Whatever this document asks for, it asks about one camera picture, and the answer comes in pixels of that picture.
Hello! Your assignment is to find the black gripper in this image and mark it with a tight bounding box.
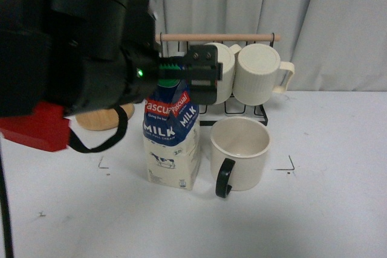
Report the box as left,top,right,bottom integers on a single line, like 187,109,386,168
44,43,160,116

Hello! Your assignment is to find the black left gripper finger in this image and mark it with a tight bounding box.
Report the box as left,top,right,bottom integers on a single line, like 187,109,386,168
158,45,223,105

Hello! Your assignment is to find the Pascual milk carton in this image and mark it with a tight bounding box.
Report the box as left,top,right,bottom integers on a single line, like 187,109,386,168
143,79,201,190

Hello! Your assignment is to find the cream mug with black handle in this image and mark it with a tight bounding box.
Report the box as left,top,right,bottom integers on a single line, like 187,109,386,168
210,117,272,198

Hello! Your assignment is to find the left cream ribbed mug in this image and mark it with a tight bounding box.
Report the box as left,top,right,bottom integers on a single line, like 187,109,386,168
206,42,242,105

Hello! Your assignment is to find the cream ribbed mug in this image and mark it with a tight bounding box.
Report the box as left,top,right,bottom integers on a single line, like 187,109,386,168
206,42,242,105
233,44,295,106

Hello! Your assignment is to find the light wooden board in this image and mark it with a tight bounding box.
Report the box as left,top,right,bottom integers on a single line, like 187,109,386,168
75,109,119,131

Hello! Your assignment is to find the right cream ribbed mug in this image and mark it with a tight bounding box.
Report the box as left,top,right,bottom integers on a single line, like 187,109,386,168
233,44,295,106

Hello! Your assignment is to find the grey curtain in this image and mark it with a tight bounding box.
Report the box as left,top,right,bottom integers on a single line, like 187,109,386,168
157,0,386,91

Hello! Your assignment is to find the black wire mug rack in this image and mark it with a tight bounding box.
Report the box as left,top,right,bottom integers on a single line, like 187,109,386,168
156,33,294,126

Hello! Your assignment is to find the black cable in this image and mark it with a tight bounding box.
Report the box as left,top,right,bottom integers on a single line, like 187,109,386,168
67,106,129,154

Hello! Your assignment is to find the red camera mount block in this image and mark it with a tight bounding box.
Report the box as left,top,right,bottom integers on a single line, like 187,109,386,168
1,102,70,152

